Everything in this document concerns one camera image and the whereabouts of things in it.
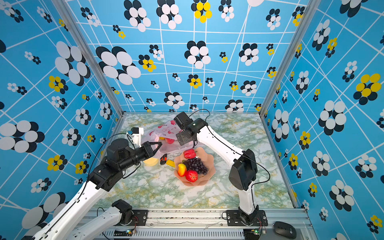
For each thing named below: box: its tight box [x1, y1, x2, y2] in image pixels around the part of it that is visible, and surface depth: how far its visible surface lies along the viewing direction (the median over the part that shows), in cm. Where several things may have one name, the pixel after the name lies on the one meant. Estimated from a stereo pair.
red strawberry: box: [183, 148, 197, 159], surface depth 90 cm
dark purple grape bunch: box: [182, 157, 209, 175], surface depth 88 cm
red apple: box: [185, 170, 199, 183], surface depth 82 cm
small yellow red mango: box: [177, 163, 187, 177], surface depth 83 cm
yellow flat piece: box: [166, 159, 176, 168], surface depth 94 cm
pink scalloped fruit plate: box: [174, 147, 216, 187], surface depth 87 cm
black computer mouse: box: [274, 221, 297, 240], surface depth 71 cm
